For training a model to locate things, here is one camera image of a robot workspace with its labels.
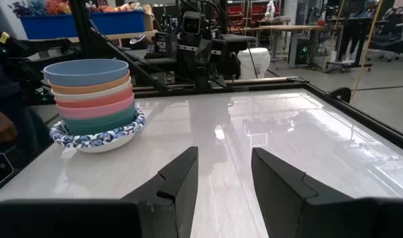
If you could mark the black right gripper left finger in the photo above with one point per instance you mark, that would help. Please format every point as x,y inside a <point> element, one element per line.
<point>72,219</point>

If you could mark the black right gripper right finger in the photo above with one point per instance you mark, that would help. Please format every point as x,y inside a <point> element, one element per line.
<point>337,218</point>

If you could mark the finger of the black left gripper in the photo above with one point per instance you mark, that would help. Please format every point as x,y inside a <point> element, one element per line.
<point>173,46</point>
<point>204,51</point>

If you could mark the blue patterned white plates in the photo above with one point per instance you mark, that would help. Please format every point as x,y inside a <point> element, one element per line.
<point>136,123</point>

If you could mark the peach orange plastic bowl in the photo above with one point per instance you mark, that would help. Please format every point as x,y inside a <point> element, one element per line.
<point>92,88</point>

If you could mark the cream plastic bowl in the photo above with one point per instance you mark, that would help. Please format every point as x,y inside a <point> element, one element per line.
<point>95,95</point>

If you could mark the light blue plastic bowl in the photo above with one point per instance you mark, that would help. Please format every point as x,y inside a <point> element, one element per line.
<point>85,74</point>

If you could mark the pink plastic bowl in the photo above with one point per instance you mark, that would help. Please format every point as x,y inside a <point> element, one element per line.
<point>98,110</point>

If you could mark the teal plastic bowl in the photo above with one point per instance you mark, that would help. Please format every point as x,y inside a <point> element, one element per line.
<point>98,124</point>

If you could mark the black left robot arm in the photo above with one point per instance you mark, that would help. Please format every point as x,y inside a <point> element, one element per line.
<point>234,43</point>

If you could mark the red bin shelf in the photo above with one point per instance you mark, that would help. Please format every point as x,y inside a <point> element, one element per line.
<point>236,10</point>

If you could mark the cardboard box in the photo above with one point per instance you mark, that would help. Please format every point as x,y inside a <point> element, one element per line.
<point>149,22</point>

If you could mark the round black silver device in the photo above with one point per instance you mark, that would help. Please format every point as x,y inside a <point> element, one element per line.
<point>137,39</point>

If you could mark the white plastic bucket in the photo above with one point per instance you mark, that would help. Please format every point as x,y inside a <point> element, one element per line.
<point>254,63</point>

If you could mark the blue storage bin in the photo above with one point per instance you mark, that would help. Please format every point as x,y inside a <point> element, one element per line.
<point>118,21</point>

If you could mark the white robot figure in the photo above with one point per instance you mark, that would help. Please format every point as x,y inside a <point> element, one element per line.
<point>270,8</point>

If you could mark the wooden top table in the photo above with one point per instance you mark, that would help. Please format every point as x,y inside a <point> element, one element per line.
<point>287,28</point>

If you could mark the black computer tower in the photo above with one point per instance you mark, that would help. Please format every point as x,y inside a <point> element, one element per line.
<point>303,53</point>

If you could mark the person's hand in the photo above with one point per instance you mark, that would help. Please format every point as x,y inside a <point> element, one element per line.
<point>1,125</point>

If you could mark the pile of soft toys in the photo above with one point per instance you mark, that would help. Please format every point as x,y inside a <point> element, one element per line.
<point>55,6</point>

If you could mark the black desk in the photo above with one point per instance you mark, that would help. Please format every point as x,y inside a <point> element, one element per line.
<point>348,36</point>

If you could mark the person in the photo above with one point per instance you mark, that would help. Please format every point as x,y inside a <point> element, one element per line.
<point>9,86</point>

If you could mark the plaid office chair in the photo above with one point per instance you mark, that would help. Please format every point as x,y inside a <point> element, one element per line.
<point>396,26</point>

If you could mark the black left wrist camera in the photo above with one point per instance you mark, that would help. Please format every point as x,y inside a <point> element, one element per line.
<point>192,23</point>

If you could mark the black rig frame strut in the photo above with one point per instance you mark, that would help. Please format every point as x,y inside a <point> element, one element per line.
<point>88,29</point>

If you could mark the black table frame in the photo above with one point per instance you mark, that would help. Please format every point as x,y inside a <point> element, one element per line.
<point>370,120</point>

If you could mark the black corner bracket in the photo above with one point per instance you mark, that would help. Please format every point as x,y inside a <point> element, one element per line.
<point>341,94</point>

